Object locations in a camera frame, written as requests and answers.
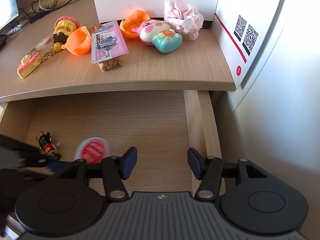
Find black computer monitor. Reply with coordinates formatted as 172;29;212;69
0;0;19;29

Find orange capsule half cup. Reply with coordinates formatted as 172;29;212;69
61;26;92;56

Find pink Volcano snack packet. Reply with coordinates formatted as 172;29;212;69
92;21;129;72

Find pink white cloth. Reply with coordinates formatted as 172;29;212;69
163;0;204;41

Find wooden drawer box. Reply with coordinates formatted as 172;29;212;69
1;90;221;192

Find black tangled cables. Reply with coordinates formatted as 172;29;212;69
0;0;93;51

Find yellow pink camera keychain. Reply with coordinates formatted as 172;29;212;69
17;35;56;79

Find white red courier envelope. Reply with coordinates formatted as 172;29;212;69
212;0;280;87

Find pink cat teal toy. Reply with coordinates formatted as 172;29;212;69
132;19;183;54

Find small mouse figure keychain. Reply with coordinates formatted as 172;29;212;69
36;131;62;161

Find yellow pink cupcake toy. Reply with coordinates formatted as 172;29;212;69
53;16;80;53

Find orange capsule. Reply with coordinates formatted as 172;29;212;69
119;10;150;38

